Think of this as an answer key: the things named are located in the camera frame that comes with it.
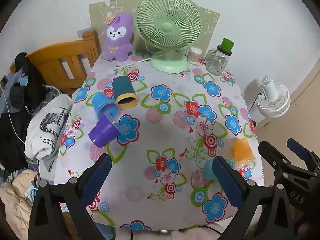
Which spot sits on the dark teal cup yellow rim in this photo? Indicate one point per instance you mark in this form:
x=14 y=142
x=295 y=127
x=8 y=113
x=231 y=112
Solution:
x=122 y=87

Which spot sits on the glass jar green lid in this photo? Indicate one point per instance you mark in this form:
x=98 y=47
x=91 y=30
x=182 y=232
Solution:
x=217 y=62

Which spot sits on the purple plush toy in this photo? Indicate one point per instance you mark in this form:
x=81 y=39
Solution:
x=117 y=45

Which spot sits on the light blue plastic cup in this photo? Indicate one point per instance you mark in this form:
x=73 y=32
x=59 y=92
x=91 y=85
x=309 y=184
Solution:
x=208 y=170

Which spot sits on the floral tablecloth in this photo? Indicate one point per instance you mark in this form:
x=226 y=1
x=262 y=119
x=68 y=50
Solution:
x=162 y=120

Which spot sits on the black jacket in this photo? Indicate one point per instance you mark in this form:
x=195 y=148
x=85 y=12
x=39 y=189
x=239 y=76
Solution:
x=31 y=85

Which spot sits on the purple plastic cup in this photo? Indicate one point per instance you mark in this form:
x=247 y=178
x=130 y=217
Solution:
x=102 y=132

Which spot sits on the orange plastic cup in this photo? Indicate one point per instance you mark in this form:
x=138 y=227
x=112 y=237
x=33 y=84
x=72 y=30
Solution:
x=241 y=150

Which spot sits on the blue face mask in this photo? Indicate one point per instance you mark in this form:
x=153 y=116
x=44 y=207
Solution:
x=30 y=192

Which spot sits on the green desk fan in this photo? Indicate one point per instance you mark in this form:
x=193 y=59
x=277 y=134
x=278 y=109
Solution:
x=167 y=27

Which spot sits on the wooden chair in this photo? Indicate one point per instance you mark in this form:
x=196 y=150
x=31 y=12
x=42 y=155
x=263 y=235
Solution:
x=62 y=52

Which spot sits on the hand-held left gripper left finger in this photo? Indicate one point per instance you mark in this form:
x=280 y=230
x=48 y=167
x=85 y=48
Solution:
x=96 y=177

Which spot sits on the beige rabbit poster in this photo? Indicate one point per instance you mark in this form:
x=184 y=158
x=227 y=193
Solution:
x=100 y=12

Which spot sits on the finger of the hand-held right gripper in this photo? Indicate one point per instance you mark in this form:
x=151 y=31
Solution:
x=272 y=156
x=298 y=148

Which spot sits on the dark clothes pile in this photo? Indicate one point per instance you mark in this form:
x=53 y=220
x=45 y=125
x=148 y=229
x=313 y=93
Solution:
x=12 y=135

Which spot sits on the cotton swab container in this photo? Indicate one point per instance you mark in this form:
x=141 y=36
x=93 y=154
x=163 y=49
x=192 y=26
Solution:
x=194 y=56

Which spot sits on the white fan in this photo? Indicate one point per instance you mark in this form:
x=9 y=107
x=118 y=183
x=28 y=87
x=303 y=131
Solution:
x=273 y=100

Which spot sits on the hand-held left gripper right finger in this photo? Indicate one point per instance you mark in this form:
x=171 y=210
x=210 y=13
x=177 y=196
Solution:
x=228 y=182

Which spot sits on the person's right hand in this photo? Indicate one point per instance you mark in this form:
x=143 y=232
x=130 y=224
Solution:
x=303 y=226

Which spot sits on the beige jacket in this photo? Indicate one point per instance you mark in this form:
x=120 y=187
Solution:
x=15 y=200

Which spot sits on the white printed shirt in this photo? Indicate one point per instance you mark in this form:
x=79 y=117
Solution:
x=42 y=130

